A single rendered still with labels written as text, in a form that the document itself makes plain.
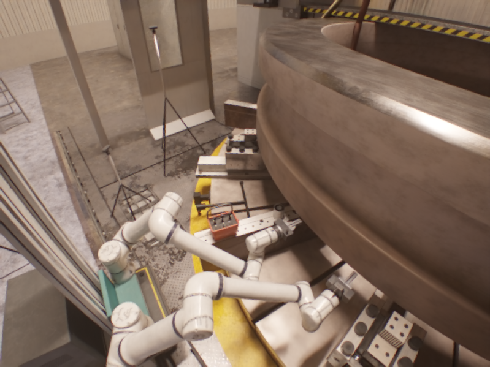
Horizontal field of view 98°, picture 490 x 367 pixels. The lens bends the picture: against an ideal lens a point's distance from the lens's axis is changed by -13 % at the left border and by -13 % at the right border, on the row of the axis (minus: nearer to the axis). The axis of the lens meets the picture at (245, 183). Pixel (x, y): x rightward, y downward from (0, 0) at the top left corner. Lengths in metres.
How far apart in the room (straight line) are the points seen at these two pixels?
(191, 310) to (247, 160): 1.91
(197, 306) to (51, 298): 0.96
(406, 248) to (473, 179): 0.51
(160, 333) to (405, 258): 1.14
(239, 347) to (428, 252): 1.49
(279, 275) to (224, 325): 0.61
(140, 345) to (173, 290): 1.17
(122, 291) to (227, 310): 0.87
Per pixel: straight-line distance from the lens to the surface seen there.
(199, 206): 2.49
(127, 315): 1.54
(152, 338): 1.22
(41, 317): 1.71
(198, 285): 1.06
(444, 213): 1.28
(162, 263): 2.59
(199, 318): 1.00
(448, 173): 1.04
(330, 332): 1.97
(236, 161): 2.66
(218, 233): 1.71
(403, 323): 1.56
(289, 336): 1.90
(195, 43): 4.54
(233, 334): 2.20
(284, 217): 1.93
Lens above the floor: 2.11
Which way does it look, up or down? 41 degrees down
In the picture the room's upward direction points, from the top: straight up
